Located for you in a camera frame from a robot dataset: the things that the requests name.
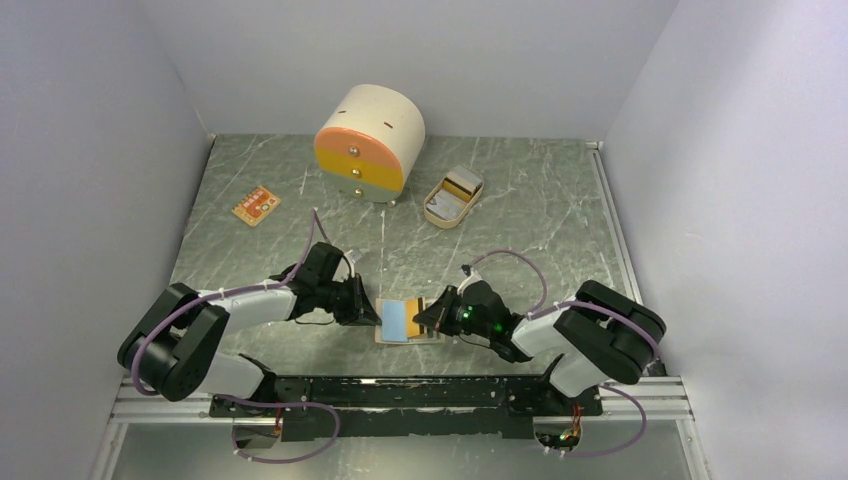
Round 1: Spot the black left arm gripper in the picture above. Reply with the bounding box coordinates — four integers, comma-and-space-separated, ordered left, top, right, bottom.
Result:
317, 272, 382, 327

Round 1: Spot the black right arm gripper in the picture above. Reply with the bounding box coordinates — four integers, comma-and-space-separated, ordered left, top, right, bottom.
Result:
413, 285, 494, 339

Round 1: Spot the beige leather card holder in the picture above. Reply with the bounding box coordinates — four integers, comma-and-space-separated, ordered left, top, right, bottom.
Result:
374, 297, 445, 345

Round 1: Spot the stack of cards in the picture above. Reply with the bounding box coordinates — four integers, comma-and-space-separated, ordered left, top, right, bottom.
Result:
427, 165, 483, 222

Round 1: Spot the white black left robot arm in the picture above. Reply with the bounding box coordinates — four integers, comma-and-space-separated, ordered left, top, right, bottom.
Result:
117, 242, 381, 416

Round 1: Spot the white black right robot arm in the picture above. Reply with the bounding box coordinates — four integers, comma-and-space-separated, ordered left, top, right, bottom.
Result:
413, 280, 667, 414

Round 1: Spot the beige oval card tray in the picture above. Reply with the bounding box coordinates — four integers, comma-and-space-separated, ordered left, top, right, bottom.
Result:
423, 164, 486, 231

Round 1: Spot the orange patterned card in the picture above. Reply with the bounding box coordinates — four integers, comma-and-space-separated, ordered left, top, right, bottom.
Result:
231, 186, 281, 227

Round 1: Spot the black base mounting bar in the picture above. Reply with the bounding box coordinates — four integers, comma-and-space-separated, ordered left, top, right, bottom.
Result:
209, 374, 603, 441

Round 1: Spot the round pastel drawer cabinet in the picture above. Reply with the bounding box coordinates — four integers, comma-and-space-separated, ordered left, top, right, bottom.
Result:
313, 84, 426, 203

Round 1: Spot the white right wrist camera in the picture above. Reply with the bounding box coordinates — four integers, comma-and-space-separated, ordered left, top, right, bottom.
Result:
457, 272, 482, 295

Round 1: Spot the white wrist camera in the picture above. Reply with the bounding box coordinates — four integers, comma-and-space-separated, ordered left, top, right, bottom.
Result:
346, 249, 362, 263
457, 272, 482, 295

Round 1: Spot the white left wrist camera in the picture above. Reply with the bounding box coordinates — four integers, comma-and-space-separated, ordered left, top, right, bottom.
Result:
346, 249, 362, 263

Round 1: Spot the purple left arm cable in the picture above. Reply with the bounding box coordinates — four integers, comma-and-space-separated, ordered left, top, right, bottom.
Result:
131, 207, 343, 465

